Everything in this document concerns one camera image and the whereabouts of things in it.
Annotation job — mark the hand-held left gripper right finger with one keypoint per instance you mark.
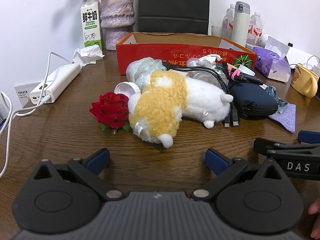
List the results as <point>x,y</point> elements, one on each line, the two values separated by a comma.
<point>216,161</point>

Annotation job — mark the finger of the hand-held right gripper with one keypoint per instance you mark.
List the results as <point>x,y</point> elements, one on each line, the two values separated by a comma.
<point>310,137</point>
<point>262,145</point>

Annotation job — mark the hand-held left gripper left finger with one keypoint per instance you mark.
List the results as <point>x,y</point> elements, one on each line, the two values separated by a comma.
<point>100,158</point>

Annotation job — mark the purple woven cloth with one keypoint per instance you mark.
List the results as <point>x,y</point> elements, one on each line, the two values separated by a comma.
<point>286,120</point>

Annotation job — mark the navy zip pouch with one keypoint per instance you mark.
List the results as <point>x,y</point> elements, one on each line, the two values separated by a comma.
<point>252,97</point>

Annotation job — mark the red artificial rose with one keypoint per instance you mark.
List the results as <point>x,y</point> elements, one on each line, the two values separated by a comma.
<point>112,110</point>

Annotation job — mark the blue wrapper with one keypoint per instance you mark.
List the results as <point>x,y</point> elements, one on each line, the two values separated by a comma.
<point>275,95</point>

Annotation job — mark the white round jar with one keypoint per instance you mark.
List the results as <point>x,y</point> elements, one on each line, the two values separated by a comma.
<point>125,88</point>

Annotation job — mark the yellow white plush toy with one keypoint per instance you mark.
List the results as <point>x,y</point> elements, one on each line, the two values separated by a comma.
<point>162,100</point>

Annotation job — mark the small white tissue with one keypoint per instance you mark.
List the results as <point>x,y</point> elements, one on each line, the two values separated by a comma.
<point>208,60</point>

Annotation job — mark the iridescent plastic bag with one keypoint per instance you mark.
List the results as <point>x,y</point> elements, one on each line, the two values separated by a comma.
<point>142,67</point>

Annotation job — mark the red cardboard box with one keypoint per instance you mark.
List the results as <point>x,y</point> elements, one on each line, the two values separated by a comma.
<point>150,52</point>

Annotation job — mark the brown wooden desktop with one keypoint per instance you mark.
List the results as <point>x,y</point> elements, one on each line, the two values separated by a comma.
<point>62,135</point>

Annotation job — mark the person's right hand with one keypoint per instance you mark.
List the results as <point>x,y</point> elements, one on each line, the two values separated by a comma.
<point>316,206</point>

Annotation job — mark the yellow mug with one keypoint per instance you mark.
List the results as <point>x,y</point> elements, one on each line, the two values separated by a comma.
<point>301,80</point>

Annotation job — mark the purple tissue pack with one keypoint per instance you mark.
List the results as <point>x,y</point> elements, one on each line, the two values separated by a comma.
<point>270,63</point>

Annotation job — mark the white power strip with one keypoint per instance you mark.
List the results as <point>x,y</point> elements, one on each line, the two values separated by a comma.
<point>57,82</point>

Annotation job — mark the clear plastic water bottle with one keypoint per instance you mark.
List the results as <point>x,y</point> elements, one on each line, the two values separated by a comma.
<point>255,27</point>
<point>228,17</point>

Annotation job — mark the clear drinking glass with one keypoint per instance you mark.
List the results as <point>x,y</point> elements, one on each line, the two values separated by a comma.
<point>220,32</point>

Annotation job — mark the white thermos bottle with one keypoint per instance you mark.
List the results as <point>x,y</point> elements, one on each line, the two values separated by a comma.
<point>240,25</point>

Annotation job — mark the white green milk carton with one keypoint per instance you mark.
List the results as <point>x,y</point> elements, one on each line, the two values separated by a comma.
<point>92,25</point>

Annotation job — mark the purple textured vase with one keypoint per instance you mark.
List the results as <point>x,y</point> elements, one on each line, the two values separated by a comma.
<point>116,12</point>

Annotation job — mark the black paper bag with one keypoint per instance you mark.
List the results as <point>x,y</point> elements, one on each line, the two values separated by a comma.
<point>172,2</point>

